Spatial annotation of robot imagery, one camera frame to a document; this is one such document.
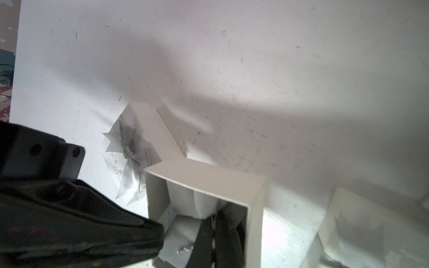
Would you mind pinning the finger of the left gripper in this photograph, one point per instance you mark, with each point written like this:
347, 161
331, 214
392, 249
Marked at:
68, 224

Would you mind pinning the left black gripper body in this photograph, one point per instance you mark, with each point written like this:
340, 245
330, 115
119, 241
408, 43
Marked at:
28, 154

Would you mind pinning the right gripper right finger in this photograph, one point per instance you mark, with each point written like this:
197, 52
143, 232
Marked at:
227, 252

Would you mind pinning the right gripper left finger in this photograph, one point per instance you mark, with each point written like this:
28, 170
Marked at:
201, 256

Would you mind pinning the white jewelry box base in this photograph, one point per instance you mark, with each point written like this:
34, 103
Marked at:
358, 233

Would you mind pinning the white gift box left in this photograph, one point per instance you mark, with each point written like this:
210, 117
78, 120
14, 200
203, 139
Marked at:
138, 139

